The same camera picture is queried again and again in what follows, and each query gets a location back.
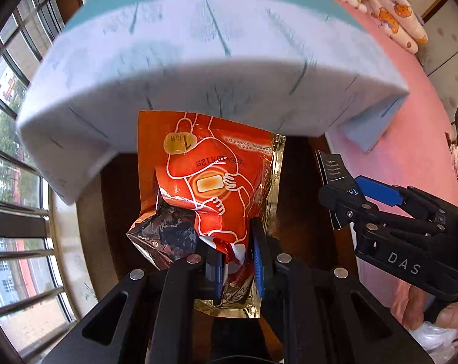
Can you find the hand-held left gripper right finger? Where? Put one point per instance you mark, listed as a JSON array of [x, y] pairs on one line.
[[257, 258]]

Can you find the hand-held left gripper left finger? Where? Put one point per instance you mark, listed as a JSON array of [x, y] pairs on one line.
[[213, 276]]

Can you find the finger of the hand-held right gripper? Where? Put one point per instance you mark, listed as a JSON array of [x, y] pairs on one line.
[[380, 191], [342, 201]]

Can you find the black card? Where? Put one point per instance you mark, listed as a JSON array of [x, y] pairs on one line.
[[333, 170]]

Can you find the orange foil packet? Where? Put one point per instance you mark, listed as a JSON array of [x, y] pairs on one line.
[[198, 159]]

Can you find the person's right hand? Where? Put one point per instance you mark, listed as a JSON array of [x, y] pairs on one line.
[[456, 316]]

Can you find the bed with pink sheet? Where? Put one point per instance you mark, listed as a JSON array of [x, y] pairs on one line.
[[422, 129]]

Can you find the white plastic bag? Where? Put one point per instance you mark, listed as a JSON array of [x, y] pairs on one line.
[[435, 339]]

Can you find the cartoon bear print bolster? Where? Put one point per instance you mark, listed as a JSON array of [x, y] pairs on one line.
[[399, 19]]

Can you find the tree print tablecloth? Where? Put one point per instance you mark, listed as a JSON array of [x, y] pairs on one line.
[[194, 64]]

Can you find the window with metal grille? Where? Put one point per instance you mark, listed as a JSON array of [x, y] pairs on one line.
[[13, 227]]

